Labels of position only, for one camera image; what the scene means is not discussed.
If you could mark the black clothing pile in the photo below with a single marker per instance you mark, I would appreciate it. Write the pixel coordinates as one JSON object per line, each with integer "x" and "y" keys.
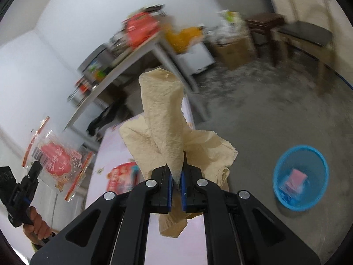
{"x": 116, "y": 111}

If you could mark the red snack bag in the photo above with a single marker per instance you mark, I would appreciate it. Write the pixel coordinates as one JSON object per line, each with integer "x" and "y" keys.
{"x": 123, "y": 178}

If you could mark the dark wooden stool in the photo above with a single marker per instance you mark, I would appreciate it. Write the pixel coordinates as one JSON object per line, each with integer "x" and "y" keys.
{"x": 263, "y": 24}

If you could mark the red plastic bag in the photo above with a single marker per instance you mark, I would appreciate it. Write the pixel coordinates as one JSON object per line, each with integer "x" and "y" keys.
{"x": 140, "y": 27}

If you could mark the clear red-printed plastic bag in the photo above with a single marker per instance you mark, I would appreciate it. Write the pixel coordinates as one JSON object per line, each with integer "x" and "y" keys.
{"x": 64, "y": 165}

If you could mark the grey rice cooker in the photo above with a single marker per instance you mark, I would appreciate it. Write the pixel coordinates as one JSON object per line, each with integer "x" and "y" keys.
{"x": 97, "y": 62}

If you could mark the wooden chair on right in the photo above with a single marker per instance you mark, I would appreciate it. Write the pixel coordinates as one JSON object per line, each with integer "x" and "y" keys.
{"x": 314, "y": 40}

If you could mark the person's left hand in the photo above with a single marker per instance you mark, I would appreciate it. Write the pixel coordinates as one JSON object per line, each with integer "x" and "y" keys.
{"x": 39, "y": 229}

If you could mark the beige paper towel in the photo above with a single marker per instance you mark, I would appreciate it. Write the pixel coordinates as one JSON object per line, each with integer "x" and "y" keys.
{"x": 161, "y": 135}

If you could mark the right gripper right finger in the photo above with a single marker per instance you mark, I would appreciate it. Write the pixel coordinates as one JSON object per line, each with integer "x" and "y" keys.
{"x": 239, "y": 229}

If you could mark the blue plastic trash basket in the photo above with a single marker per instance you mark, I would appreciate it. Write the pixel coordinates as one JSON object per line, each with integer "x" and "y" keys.
{"x": 311, "y": 162}

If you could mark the yellow plastic bag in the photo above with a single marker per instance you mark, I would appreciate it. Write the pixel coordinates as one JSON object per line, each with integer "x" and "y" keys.
{"x": 183, "y": 40}

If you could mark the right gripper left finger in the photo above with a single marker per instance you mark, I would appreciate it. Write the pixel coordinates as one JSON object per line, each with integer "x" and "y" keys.
{"x": 113, "y": 229}

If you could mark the pink packet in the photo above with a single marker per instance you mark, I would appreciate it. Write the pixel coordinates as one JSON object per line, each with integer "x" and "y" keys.
{"x": 295, "y": 182}

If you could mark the cardboard box with clutter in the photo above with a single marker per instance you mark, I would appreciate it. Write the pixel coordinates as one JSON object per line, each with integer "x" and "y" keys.
{"x": 231, "y": 40}

